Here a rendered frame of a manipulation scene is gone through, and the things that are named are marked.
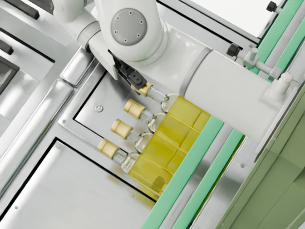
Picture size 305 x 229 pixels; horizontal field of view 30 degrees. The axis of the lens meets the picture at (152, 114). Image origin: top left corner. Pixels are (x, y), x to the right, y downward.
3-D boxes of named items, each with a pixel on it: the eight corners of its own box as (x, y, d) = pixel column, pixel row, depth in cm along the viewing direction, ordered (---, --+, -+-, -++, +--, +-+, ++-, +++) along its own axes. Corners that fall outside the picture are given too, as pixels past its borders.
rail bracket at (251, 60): (273, 87, 133) (227, 60, 135) (288, 61, 117) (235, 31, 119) (267, 97, 132) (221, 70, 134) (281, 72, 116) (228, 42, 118)
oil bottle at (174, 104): (245, 138, 137) (169, 93, 141) (248, 133, 132) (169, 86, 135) (233, 158, 136) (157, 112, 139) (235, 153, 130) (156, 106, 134)
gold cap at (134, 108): (146, 109, 139) (131, 100, 139) (146, 105, 135) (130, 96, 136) (138, 121, 138) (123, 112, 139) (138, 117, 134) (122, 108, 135)
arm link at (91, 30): (81, 50, 147) (87, 57, 146) (75, 36, 138) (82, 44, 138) (102, 31, 148) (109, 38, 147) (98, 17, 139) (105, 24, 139)
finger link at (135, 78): (119, 72, 138) (138, 91, 136) (118, 67, 135) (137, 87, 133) (129, 63, 138) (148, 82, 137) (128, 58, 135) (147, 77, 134)
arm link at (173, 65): (217, 55, 101) (142, 11, 104) (210, 41, 88) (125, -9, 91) (188, 102, 101) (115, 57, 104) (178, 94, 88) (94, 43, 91)
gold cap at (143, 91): (153, 87, 140) (138, 78, 141) (153, 82, 137) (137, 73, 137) (145, 98, 139) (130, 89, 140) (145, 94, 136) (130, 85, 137)
